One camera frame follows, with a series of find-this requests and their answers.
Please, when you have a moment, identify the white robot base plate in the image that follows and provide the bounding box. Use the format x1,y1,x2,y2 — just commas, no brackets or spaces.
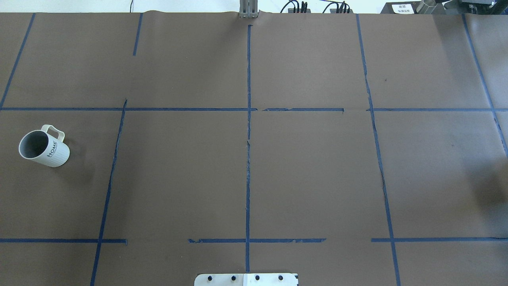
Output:
194,273,299,286

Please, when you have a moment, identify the grey labelled control box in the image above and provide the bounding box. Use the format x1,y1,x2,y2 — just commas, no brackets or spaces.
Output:
380,0,421,15

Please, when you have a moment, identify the white ribbed HOME mug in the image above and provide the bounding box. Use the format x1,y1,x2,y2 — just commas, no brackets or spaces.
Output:
18,124,70,167

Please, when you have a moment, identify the grey aluminium camera post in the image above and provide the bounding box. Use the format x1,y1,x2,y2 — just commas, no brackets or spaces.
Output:
239,0,259,19

